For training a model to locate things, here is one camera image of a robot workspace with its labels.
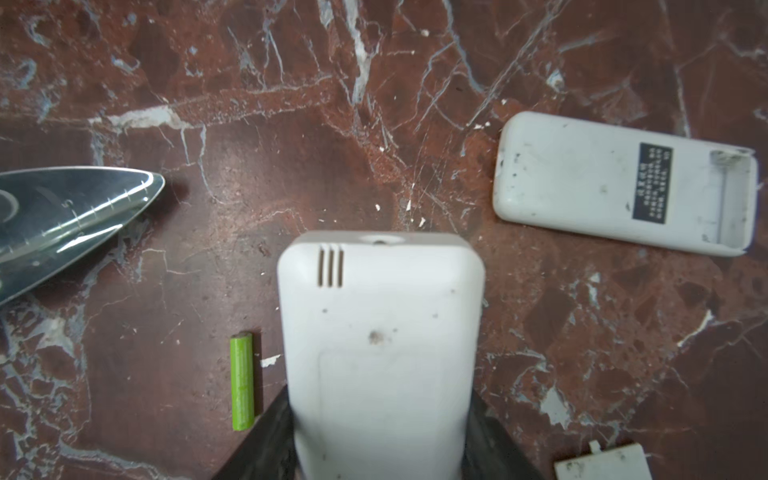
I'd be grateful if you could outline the red white remote control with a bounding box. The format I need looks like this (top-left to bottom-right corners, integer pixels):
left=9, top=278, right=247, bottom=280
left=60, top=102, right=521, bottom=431
left=493, top=112, right=758, bottom=257

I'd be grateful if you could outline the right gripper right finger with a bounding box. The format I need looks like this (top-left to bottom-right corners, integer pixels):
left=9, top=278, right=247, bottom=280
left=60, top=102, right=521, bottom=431
left=463, top=391, right=543, bottom=480

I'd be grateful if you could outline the white battery cover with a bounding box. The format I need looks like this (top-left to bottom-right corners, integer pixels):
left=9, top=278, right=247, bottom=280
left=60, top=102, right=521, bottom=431
left=554, top=440, right=652, bottom=480

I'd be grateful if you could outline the metal trowel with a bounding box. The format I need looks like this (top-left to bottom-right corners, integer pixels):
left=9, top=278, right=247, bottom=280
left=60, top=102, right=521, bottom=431
left=1, top=166, right=165, bottom=304

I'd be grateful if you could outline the white green-screen remote control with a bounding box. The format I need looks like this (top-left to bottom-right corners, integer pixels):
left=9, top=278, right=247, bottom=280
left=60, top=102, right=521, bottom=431
left=277, top=231, right=485, bottom=479

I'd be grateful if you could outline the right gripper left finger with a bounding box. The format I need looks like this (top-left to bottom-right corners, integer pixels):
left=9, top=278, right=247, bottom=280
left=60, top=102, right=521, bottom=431
left=213, top=386, right=297, bottom=480

